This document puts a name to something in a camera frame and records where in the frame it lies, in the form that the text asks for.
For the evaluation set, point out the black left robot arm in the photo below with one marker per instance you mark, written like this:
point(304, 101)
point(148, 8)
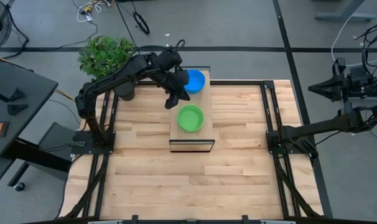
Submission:
point(114, 80)

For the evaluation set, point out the green artificial plant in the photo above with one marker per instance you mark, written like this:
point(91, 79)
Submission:
point(101, 57)

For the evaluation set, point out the black triangular bracket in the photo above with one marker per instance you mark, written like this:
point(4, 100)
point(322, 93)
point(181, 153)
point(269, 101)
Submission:
point(18, 96)

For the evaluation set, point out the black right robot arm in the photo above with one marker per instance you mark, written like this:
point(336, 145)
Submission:
point(316, 127)

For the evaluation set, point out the grey desk foot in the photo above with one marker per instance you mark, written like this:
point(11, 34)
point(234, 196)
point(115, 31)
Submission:
point(341, 16)

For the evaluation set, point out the black plant pot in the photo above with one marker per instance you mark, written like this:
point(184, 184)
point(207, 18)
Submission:
point(124, 93)

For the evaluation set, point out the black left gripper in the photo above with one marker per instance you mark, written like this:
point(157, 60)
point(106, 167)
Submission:
point(177, 81)

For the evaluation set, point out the dark grey desk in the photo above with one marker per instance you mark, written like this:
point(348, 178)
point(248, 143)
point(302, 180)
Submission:
point(17, 93)

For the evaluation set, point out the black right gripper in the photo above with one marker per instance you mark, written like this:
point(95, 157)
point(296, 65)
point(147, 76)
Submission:
point(358, 82)

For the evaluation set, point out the wooden shelf with black frame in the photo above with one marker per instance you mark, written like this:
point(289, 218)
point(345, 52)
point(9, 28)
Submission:
point(207, 99)

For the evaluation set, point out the silver aluminium bracket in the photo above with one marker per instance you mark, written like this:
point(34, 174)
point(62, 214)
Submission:
point(106, 222)
point(277, 222)

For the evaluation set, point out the black aluminium table frame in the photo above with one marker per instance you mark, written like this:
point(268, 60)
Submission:
point(238, 83)

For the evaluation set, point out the green plastic mini bowl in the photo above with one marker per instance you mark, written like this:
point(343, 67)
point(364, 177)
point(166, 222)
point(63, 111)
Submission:
point(190, 119)

